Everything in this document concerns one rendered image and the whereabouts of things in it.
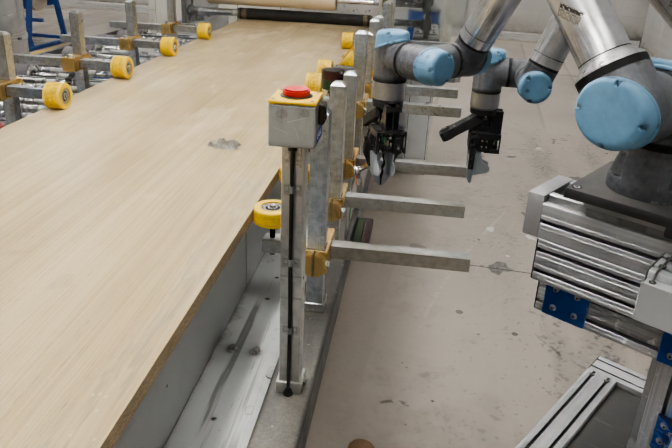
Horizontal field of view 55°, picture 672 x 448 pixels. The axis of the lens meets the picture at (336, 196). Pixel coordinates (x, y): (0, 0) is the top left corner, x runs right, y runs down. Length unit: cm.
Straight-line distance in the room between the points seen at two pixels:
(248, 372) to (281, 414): 24
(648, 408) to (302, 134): 109
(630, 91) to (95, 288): 87
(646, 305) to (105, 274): 88
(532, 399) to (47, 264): 170
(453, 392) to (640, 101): 151
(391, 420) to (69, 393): 145
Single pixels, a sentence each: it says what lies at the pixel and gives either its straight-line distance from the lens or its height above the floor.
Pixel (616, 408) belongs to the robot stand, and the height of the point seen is 21.
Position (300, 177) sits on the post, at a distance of 98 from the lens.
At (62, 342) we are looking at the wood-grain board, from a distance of 100.
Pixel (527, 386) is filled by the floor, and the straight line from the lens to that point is 245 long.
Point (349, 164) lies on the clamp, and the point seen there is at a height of 87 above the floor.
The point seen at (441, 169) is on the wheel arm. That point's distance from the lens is 181.
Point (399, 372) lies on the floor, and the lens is 240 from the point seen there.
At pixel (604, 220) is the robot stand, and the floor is 98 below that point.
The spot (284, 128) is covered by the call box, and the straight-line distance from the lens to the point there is 94.
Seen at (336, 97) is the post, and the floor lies 110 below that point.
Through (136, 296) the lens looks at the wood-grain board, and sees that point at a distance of 108.
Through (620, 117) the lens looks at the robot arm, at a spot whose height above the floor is 120.
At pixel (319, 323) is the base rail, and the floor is 70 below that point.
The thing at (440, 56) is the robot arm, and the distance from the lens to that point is 135.
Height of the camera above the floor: 145
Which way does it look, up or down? 22 degrees down
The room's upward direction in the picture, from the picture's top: 3 degrees clockwise
